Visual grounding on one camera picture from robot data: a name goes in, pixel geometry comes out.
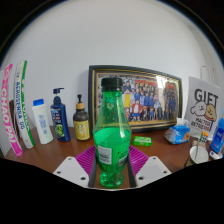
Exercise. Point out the dark blue pump bottle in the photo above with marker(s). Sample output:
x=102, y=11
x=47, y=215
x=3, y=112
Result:
x=60, y=120

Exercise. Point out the colourful puzzle cube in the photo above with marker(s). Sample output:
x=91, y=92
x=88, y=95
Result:
x=204, y=135

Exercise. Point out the small green box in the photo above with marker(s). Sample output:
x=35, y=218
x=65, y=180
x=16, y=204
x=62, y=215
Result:
x=142, y=141

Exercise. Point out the white bottle with blue cap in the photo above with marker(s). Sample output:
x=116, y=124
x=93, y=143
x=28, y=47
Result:
x=42, y=123

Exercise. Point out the pink and white cheering stick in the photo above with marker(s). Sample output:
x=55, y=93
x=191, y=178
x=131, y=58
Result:
x=9, y=113

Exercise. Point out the white paper gift bag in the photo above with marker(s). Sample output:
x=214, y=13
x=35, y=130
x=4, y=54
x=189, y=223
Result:
x=203, y=100

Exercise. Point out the green and white cheering stick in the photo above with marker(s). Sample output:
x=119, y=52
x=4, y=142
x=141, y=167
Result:
x=21, y=106

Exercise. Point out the green plastic drink bottle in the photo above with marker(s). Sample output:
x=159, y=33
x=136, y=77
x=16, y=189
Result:
x=111, y=136

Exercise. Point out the brown pump bottle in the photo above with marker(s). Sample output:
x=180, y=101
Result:
x=81, y=125

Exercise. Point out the blue detergent jug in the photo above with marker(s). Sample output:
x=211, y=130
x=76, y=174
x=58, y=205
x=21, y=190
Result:
x=218, y=136

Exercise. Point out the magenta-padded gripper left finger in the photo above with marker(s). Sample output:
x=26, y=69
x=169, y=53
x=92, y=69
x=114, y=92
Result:
x=71, y=170

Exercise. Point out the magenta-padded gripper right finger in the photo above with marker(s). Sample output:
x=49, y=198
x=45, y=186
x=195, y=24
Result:
x=151, y=170

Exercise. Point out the framed group picture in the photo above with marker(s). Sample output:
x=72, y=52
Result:
x=150, y=96

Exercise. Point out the blue tissue pack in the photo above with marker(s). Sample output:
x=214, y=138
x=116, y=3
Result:
x=178, y=133

